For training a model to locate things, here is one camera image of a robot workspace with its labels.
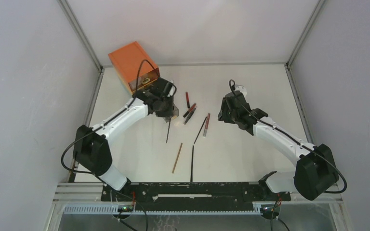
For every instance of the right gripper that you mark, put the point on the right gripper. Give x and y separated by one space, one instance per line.
222 116

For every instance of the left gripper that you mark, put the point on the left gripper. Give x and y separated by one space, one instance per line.
168 113

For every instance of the black eyebrow comb brush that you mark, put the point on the black eyebrow comb brush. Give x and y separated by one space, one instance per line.
168 129

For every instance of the red lipstick silver end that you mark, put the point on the red lipstick silver end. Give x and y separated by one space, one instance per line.
206 125

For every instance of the orange yellow blue drawer box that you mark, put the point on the orange yellow blue drawer box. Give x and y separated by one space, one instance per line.
137 71

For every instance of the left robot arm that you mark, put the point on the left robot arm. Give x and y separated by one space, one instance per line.
92 144

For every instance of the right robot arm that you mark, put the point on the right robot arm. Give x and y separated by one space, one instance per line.
315 170

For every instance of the dark green makeup pen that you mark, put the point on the dark green makeup pen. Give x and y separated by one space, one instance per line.
189 115

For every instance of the red lip gloss black cap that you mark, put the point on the red lip gloss black cap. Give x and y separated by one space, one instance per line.
187 100

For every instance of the thin black eyeliner brush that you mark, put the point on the thin black eyeliner brush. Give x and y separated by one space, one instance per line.
198 134

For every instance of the orange lip gloss black cap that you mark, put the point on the orange lip gloss black cap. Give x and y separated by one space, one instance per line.
189 110

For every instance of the long thin black brush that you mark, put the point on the long thin black brush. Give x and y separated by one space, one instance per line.
192 163

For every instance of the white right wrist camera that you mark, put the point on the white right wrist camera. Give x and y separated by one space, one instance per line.
241 89

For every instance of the aluminium frame rail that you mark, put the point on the aluminium frame rail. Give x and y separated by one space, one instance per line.
66 8

